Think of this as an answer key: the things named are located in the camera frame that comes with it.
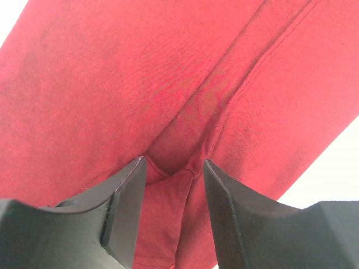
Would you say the dark red t shirt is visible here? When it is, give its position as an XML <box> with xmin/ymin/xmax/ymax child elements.
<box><xmin>1</xmin><ymin>0</ymin><xmax>358</xmax><ymax>268</ymax></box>

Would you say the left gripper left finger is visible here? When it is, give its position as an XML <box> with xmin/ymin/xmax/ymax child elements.
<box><xmin>1</xmin><ymin>157</ymin><xmax>147</xmax><ymax>269</ymax></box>

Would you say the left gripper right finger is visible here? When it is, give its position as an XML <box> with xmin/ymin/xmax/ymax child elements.
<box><xmin>204</xmin><ymin>160</ymin><xmax>358</xmax><ymax>269</ymax></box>

